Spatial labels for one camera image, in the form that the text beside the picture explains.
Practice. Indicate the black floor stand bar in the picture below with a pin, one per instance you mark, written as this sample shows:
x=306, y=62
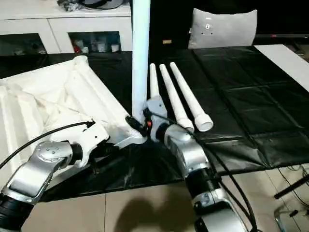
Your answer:
x=292, y=187

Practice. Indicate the black work mat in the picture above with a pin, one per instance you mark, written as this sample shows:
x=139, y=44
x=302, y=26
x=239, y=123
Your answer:
x=241, y=96

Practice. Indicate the red packet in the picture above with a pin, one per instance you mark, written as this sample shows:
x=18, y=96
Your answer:
x=77, y=46

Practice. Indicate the white sideboard cabinet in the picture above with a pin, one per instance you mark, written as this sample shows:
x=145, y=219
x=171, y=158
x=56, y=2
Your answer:
x=60, y=24

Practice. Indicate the white plastic table leg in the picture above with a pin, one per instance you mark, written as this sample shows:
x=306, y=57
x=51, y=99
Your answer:
x=186, y=91
x=154, y=79
x=172, y=96
x=141, y=48

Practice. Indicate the small white jar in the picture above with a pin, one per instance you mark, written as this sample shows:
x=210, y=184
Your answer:
x=115, y=47
x=85, y=49
x=102, y=47

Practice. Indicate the black crumpled bundle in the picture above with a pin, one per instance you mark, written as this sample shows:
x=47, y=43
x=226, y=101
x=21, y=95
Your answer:
x=68, y=4

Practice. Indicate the white plastic table top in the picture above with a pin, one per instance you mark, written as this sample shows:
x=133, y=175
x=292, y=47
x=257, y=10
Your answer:
x=48, y=96

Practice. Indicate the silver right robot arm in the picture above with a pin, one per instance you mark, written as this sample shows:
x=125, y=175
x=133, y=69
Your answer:
x=188, y=149

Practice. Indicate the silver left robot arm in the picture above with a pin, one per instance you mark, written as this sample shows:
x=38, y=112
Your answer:
x=31, y=174

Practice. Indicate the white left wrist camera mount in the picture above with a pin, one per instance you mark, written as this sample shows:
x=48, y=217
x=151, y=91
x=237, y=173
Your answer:
x=94, y=137

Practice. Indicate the white flat board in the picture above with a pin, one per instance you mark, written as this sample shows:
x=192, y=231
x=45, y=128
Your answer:
x=285, y=62

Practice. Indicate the black cabinet with gold label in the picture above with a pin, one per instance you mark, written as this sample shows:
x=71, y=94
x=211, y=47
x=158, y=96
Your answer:
x=169, y=21

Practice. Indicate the black round helmet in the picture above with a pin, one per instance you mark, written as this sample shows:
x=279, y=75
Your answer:
x=103, y=3

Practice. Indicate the grey cushion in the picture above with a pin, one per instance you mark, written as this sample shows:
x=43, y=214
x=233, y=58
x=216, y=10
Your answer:
x=222, y=31

